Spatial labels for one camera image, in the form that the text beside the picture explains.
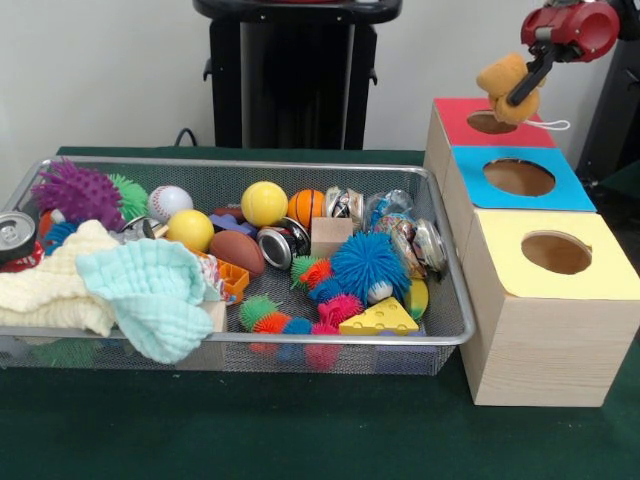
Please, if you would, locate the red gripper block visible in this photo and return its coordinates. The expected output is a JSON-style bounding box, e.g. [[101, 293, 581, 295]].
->
[[505, 0, 622, 108]]

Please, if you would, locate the brown bear plush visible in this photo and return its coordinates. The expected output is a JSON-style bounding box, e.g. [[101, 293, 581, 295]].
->
[[475, 52, 571, 132]]

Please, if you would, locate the mint knitted cloth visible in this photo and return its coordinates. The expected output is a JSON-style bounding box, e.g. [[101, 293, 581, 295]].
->
[[75, 238, 216, 365]]

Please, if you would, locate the shallow metal mesh bin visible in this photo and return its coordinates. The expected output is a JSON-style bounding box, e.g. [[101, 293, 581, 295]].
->
[[0, 155, 475, 377]]

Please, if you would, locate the green cloth side table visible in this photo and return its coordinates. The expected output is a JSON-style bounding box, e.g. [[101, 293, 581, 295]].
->
[[597, 159, 640, 201]]

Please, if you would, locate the blue spiky rubber ball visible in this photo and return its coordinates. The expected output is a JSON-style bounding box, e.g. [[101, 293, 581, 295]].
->
[[330, 230, 412, 306]]

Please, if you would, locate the orange mini basketball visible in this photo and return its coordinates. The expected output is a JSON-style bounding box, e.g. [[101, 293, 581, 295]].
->
[[288, 189, 327, 232]]

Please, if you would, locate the yellow cheese wedge toy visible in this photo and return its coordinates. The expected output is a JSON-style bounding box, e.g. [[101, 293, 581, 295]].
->
[[338, 296, 420, 337]]

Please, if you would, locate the multicolour spiky caterpillar toy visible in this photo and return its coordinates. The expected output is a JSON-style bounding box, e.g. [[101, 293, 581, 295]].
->
[[239, 294, 341, 337], [290, 255, 364, 326]]

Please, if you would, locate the yellow ball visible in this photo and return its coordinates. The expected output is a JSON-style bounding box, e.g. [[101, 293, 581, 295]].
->
[[165, 208, 215, 253], [240, 181, 290, 228]]

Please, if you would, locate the brown mini football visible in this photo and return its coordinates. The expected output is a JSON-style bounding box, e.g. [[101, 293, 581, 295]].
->
[[209, 229, 267, 279]]

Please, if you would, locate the white mini baseball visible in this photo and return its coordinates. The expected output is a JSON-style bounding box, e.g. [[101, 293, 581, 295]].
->
[[147, 185, 194, 222]]

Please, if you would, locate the dark green table cloth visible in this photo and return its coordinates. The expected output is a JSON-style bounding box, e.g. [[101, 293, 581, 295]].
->
[[0, 145, 640, 480]]

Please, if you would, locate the purple spiky monster toy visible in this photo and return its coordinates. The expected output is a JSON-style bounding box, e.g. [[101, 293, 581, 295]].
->
[[32, 159, 126, 234]]

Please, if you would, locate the cream knitted cloth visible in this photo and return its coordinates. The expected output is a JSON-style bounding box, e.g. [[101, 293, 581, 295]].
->
[[0, 219, 121, 337]]

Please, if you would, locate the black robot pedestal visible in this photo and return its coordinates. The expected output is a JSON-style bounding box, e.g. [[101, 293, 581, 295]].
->
[[192, 0, 404, 150]]

